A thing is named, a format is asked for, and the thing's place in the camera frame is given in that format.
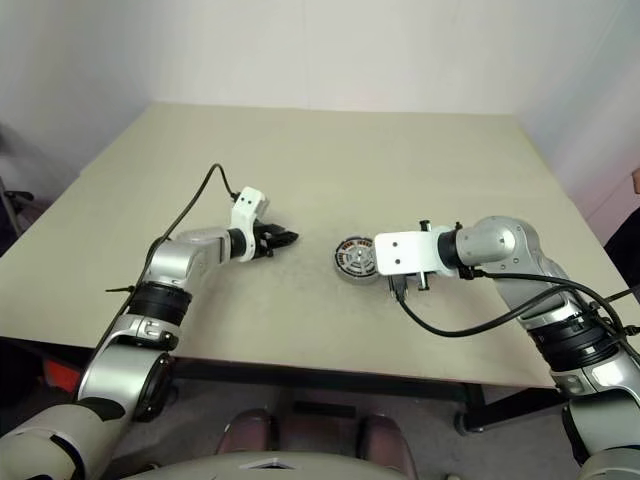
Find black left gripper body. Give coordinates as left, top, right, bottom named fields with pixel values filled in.
left=252, top=219, right=277, bottom=261

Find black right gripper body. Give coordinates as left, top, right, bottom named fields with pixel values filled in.
left=386, top=273, right=434, bottom=302

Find round motor housing copper windings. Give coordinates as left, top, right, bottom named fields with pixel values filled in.
left=330, top=236, right=382, bottom=288

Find person in dark clothing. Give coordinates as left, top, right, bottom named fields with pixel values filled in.
left=602, top=168, right=640, bottom=304

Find red object under table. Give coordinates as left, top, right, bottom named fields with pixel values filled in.
left=42, top=359, right=81, bottom=396

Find dark background chair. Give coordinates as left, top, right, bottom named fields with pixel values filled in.
left=0, top=187, right=35, bottom=236

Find grey robot torso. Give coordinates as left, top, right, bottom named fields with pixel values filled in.
left=0, top=399, right=640, bottom=480

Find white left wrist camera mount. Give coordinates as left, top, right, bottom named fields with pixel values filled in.
left=229, top=186, right=272, bottom=264

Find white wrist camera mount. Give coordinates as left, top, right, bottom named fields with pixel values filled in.
left=229, top=186, right=272, bottom=264
left=373, top=227, right=459, bottom=278

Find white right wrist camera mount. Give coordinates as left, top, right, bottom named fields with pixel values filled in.
left=373, top=227, right=459, bottom=278

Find black table frame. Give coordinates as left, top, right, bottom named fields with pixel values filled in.
left=0, top=337, right=566, bottom=434

